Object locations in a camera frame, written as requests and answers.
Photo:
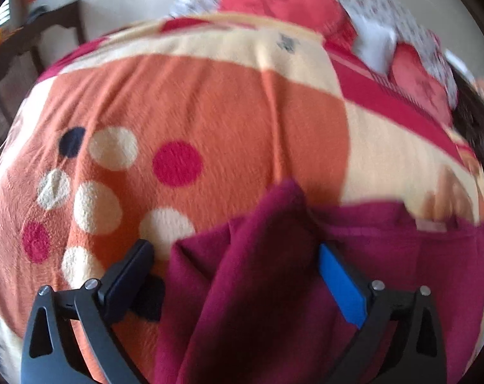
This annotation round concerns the red heart-shaped pillow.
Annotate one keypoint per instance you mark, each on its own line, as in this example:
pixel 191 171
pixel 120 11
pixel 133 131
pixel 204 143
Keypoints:
pixel 282 4
pixel 418 84

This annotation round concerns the dark carved wooden nightstand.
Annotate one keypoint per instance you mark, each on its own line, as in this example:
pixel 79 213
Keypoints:
pixel 478 128

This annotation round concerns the orange red printed blanket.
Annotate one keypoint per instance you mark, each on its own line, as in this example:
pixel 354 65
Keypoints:
pixel 226 120

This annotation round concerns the white square pillow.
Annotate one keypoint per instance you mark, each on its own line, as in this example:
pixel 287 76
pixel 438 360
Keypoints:
pixel 376 44

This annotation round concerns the maroon knit sweater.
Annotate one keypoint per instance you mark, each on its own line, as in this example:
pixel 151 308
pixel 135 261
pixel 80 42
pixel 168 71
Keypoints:
pixel 258 288

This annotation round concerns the dark wooden table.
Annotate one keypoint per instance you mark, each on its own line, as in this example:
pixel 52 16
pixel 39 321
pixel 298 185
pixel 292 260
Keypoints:
pixel 62 18

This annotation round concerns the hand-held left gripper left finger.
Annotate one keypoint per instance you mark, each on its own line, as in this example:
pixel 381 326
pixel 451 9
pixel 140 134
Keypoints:
pixel 126 276

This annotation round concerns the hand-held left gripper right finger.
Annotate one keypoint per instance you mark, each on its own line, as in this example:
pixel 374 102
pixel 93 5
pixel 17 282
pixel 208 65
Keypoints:
pixel 342 288

